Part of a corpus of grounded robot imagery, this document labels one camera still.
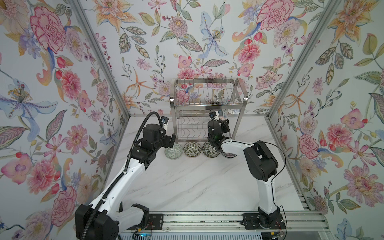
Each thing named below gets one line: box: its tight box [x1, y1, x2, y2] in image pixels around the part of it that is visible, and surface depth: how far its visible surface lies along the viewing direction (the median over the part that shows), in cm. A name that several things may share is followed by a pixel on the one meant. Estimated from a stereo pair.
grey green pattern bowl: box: [164, 143, 184, 160], surface depth 100 cm
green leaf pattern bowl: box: [183, 141, 202, 158], surface depth 100 cm
